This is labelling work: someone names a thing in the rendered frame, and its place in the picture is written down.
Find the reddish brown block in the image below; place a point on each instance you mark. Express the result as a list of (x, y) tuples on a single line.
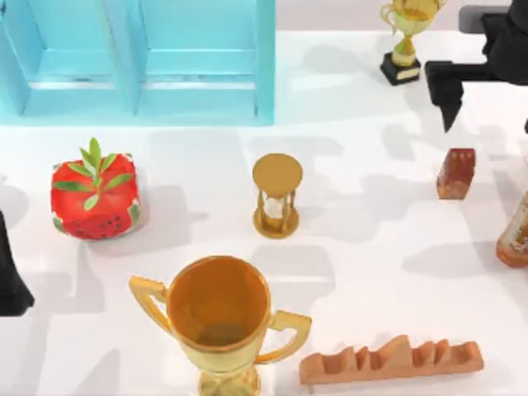
[(455, 175)]

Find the large gold trophy cup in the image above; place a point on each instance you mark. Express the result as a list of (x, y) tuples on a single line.
[(218, 301)]

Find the small gold trophy black base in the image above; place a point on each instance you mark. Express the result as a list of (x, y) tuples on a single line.
[(406, 49)]

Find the terracotta jagged holder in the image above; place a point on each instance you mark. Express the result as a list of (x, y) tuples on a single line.
[(392, 365)]

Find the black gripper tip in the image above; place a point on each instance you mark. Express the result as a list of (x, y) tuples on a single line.
[(10, 284)]

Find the orange bottle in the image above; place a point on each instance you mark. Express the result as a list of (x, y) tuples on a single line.
[(515, 243)]

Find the red watermelon-print plant pot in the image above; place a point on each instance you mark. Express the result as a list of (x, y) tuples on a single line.
[(103, 206)]

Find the light blue rack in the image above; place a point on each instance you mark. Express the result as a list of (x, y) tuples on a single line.
[(198, 62)]

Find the golden hourglass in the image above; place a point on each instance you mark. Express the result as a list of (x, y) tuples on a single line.
[(276, 175)]

